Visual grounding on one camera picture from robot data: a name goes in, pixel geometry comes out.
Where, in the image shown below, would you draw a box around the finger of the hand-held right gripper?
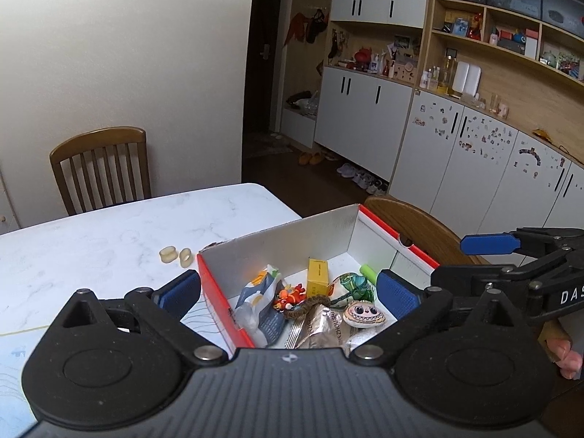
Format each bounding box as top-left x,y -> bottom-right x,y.
461,227 -> 584,257
431,245 -> 584,302

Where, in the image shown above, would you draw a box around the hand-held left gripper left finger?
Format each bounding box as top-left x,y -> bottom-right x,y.
59,269 -> 229,367

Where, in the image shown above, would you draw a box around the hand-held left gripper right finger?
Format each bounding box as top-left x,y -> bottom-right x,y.
347,269 -> 532,367

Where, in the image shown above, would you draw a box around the red shoe box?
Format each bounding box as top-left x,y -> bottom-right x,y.
197,204 -> 439,359

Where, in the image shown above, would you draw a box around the plush animal head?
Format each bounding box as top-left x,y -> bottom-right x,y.
342,301 -> 388,329

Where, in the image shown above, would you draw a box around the green tasselled sachet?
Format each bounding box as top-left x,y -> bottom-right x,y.
335,272 -> 377,306

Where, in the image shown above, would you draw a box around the silver foil packet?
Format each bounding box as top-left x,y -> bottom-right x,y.
296,303 -> 366,350

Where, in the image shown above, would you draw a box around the small yellow box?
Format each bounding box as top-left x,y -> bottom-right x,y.
307,258 -> 330,296

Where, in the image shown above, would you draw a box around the brown braided cord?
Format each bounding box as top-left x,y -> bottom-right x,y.
283,296 -> 336,321

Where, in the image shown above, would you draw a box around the white blue snack packet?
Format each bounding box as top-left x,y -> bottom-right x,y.
234,265 -> 286,347

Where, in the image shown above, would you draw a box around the orange red toy figure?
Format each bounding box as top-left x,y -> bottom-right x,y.
273,284 -> 306,313

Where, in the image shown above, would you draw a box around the metal fork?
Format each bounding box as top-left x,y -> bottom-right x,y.
285,317 -> 304,350

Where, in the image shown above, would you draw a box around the person's right hand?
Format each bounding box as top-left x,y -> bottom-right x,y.
549,338 -> 584,381

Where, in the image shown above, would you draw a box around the round-backed wooden chair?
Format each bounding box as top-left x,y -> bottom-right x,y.
364,195 -> 491,268

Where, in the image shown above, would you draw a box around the row of pale shoes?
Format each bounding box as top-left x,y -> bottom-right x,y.
337,162 -> 389,195

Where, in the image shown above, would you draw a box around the white rounded containers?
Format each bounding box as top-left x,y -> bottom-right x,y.
453,60 -> 482,96

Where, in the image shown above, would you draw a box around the yellow oil bottle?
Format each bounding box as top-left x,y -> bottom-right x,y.
440,55 -> 457,94

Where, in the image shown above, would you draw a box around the slatted wooden chair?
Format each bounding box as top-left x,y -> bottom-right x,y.
49,126 -> 152,216

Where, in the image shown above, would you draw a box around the blue printed table mat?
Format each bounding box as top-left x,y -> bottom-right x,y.
0,299 -> 238,438

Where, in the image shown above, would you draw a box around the bundle of plastic bags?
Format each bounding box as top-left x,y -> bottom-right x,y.
285,91 -> 320,115

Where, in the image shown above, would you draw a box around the dark hanging bag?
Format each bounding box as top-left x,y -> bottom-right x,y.
305,9 -> 329,44

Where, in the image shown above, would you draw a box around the red hanging bag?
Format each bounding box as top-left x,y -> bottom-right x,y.
283,11 -> 306,46

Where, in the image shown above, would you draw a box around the dark door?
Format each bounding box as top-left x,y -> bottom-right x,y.
242,0 -> 288,156

